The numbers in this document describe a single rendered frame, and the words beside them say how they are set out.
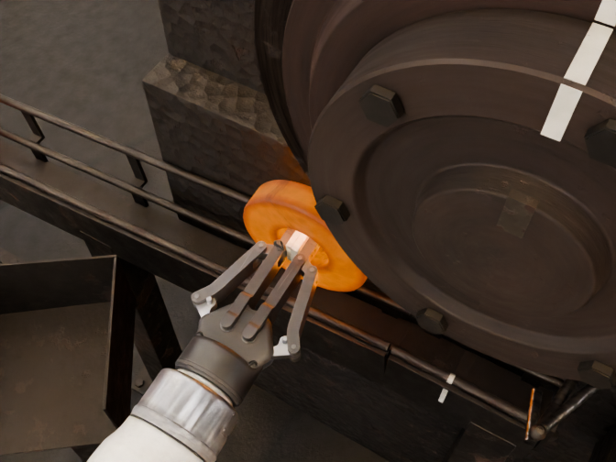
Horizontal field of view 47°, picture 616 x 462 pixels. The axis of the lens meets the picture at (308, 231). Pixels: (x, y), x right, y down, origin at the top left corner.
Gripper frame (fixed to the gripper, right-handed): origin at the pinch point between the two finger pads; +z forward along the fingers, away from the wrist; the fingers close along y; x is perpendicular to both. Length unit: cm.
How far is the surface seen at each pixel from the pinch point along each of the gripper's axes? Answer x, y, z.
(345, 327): -13.4, 6.4, -2.9
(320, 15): 33.6, 3.5, -2.5
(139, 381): -82, -40, -9
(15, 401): -23.1, -28.2, -28.9
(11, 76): -86, -132, 49
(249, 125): 2.5, -12.2, 8.0
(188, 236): -21.6, -21.9, 2.1
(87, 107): -87, -104, 50
